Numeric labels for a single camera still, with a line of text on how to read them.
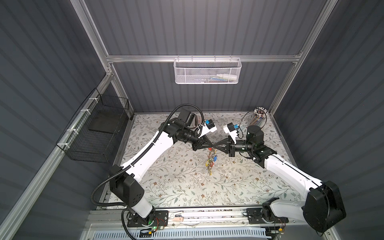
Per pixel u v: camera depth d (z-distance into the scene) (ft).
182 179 2.85
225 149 2.23
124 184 1.34
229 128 2.14
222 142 2.28
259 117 3.16
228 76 2.84
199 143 2.04
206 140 2.27
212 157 2.37
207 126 2.03
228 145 2.20
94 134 2.41
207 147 2.28
